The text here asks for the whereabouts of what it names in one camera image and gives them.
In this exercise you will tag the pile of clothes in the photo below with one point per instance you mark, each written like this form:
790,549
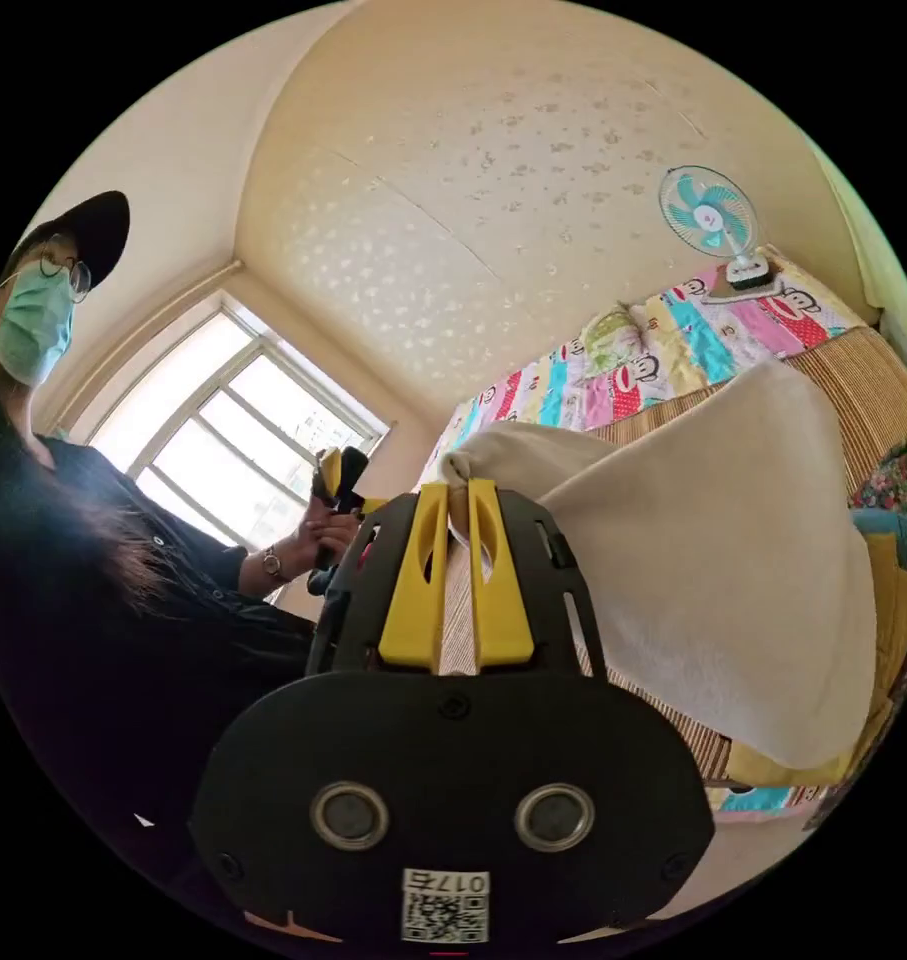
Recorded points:
899,525

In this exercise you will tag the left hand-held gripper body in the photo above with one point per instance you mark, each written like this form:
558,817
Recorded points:
352,480

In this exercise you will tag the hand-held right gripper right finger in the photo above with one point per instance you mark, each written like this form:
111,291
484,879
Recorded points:
502,600

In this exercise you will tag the white long sleeve shirt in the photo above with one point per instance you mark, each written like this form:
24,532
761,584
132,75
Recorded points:
723,540

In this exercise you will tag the person's body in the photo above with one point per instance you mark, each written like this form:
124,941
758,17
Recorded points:
85,600

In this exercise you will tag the person's left hand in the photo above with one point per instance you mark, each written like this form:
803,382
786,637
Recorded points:
325,536

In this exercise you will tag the person's left forearm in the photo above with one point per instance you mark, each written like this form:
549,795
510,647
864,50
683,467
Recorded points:
262,570

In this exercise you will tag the floral pillow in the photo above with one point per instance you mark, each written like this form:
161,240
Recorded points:
610,337

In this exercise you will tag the white and teal fan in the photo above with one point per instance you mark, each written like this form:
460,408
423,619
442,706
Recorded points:
704,217

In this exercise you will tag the window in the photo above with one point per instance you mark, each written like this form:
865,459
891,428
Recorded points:
220,442

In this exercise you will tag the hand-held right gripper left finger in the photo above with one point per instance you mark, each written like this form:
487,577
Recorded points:
408,600

